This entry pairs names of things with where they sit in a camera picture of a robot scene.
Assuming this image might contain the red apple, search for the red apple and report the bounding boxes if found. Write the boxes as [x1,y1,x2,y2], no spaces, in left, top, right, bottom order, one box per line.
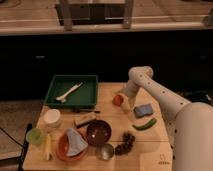
[112,95,124,106]

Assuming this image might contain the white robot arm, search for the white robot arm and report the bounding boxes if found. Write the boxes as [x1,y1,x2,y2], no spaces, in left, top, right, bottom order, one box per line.
[121,66,213,171]

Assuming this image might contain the small metal cup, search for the small metal cup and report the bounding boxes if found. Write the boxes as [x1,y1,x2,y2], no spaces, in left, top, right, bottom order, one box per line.
[96,144,114,161]

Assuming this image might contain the white paper cup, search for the white paper cup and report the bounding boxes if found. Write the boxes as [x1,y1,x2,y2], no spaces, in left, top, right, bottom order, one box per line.
[43,109,61,128]

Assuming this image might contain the light green cup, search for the light green cup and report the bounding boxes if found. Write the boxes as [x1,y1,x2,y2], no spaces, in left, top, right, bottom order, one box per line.
[26,128,43,145]

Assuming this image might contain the blue sponge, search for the blue sponge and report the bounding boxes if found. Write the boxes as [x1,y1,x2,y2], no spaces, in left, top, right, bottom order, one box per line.
[133,104,153,118]

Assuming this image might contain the green pepper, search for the green pepper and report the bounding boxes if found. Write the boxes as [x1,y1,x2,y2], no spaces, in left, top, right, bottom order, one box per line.
[132,118,157,131]

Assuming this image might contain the dark red bowl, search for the dark red bowl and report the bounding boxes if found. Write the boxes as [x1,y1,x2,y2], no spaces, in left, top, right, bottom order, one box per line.
[86,120,112,146]

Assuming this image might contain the bunch of dark grapes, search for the bunch of dark grapes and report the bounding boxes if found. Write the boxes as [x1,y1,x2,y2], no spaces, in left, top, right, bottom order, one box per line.
[115,132,135,155]

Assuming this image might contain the black pen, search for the black pen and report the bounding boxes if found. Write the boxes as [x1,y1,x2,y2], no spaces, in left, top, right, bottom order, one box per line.
[72,109,101,114]

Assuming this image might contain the green plastic tray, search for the green plastic tray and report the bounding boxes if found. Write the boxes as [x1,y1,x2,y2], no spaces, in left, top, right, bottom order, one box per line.
[45,75,98,109]

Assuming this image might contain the light blue cloth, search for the light blue cloth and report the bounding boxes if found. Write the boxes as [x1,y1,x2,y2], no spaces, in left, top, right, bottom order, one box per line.
[66,128,88,157]

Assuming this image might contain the orange plate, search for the orange plate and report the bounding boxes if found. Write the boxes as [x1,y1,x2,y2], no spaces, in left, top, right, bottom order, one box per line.
[56,134,88,162]

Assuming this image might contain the wooden chair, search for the wooden chair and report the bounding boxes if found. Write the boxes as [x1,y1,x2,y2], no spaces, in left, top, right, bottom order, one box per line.
[55,0,134,31]

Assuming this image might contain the black clamp bar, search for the black clamp bar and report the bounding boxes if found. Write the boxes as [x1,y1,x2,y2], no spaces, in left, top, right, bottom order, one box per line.
[18,123,32,171]

